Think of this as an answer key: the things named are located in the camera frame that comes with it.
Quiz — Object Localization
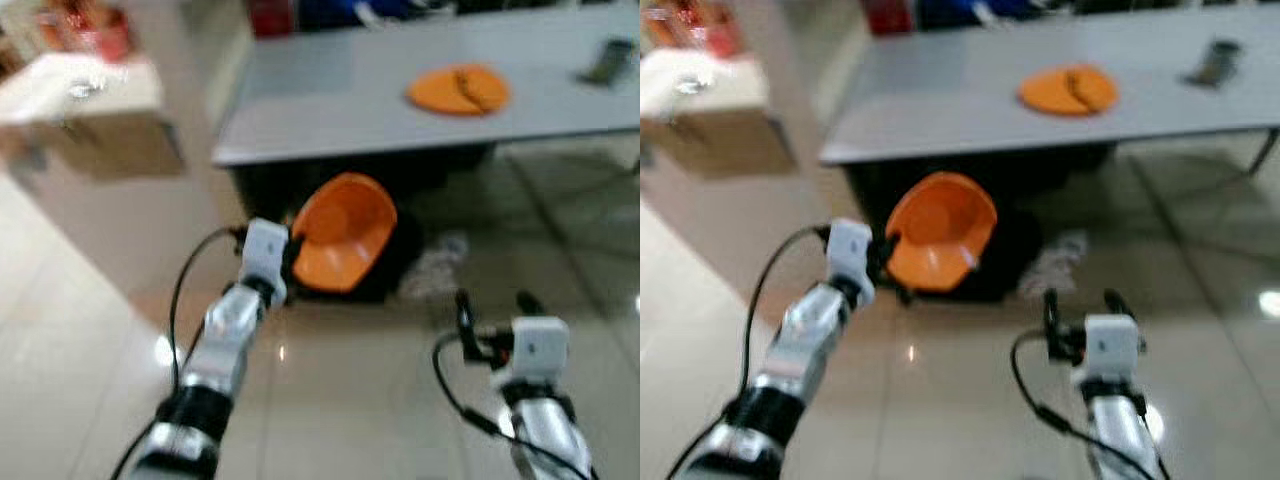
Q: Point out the blue bag with white straps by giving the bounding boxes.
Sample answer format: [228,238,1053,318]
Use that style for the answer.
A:
[298,0,453,29]
[915,0,1063,29]

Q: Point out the orange plate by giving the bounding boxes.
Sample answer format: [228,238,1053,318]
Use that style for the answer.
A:
[1017,64,1119,117]
[407,64,511,117]

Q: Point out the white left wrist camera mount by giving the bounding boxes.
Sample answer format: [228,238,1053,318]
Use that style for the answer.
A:
[828,218,875,303]
[242,218,291,306]

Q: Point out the red cardboard box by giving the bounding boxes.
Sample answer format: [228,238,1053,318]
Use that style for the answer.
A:
[865,0,913,36]
[248,0,297,39]

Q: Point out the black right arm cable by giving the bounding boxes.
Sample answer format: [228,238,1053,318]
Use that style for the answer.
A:
[1010,330,1163,480]
[432,334,593,480]

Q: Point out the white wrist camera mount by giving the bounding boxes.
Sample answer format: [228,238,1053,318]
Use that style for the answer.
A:
[828,218,875,303]
[497,317,568,387]
[242,218,291,306]
[1083,314,1144,384]

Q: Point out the orange bowl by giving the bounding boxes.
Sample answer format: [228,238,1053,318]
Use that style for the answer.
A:
[885,171,999,294]
[290,172,399,294]

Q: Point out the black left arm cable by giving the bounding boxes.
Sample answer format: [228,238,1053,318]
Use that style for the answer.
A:
[740,225,833,403]
[167,227,247,393]

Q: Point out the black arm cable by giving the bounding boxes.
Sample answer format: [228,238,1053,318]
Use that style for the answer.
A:
[740,225,833,403]
[167,227,247,393]
[432,334,593,480]
[1010,330,1163,480]

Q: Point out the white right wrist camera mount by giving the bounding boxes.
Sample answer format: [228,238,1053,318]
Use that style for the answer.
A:
[1083,314,1144,384]
[497,317,568,387]

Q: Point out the white counter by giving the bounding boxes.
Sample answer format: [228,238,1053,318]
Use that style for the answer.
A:
[0,50,186,183]
[640,50,801,183]

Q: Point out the white and pink garment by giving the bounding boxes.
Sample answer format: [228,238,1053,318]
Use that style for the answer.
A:
[400,232,469,301]
[1020,230,1089,299]

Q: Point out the beige cloth mat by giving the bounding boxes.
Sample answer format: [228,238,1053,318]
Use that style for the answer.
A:
[30,108,186,181]

